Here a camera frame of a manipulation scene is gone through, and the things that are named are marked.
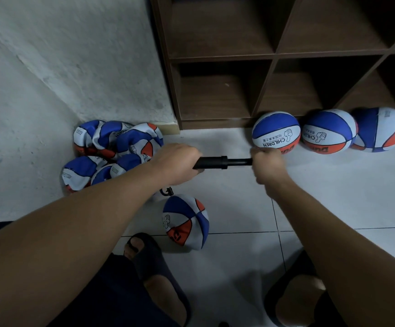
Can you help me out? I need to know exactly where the person's left hand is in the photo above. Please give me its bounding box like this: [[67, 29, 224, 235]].
[[148, 143, 205, 188]]

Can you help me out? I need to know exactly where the person's left forearm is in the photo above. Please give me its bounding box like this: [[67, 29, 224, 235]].
[[0, 167, 170, 327]]

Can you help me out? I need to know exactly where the person's right hand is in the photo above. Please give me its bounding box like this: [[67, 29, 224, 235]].
[[251, 148, 290, 200]]

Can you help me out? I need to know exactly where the person's left foot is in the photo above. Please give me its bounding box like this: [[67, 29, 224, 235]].
[[126, 237, 188, 326]]

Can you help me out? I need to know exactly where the brown wooden cubby shelf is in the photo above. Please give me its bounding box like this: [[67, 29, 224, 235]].
[[150, 0, 395, 130]]

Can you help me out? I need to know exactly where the black hand pump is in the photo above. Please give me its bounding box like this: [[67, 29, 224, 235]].
[[159, 155, 254, 198]]

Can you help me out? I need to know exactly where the person's right forearm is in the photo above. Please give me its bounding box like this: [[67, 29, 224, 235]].
[[264, 182, 395, 327]]

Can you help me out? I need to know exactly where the black sandal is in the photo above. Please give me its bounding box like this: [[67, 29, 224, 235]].
[[263, 250, 328, 327], [122, 232, 193, 327]]

